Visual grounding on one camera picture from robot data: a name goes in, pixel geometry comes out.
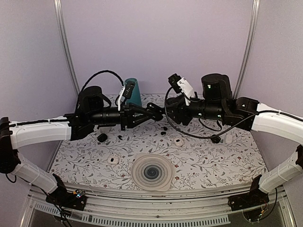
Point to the small white open case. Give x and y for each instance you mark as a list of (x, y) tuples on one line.
[(112, 160)]

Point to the aluminium frame post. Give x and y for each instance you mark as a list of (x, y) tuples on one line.
[(248, 47), (65, 45)]

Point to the aluminium right frame post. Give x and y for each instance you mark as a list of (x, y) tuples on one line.
[(248, 47)]

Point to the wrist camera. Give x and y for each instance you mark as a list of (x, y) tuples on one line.
[(181, 85), (125, 93)]

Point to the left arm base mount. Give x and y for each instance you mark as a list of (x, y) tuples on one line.
[(61, 197)]

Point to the white ribbed vase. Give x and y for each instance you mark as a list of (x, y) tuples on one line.
[(104, 130)]

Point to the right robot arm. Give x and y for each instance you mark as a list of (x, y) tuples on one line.
[(244, 113)]

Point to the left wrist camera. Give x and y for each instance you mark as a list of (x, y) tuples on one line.
[(125, 93)]

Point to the aluminium front rail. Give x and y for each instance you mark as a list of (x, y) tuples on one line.
[(174, 208)]

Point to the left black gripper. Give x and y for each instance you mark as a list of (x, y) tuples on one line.
[(127, 117)]

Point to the black case near right gripper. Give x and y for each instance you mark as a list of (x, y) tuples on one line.
[(215, 139)]

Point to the cream swirl ceramic plate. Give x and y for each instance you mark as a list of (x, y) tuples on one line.
[(152, 173)]

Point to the white earbud charging case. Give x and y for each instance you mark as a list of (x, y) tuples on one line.
[(178, 142)]

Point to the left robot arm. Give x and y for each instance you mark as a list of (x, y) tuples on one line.
[(93, 108)]

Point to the teal tapered vase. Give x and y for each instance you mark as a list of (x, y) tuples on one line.
[(136, 96)]

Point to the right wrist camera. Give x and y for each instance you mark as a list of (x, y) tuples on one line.
[(181, 85)]

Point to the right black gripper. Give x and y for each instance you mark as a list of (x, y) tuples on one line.
[(180, 110)]

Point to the black oval earbud case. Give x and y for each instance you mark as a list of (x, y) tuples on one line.
[(157, 111)]

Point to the small black earbud case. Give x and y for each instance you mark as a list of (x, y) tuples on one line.
[(102, 137)]

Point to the aluminium left frame post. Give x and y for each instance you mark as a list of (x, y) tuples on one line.
[(65, 45)]

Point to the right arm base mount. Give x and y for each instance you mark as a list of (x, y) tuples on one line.
[(253, 197)]

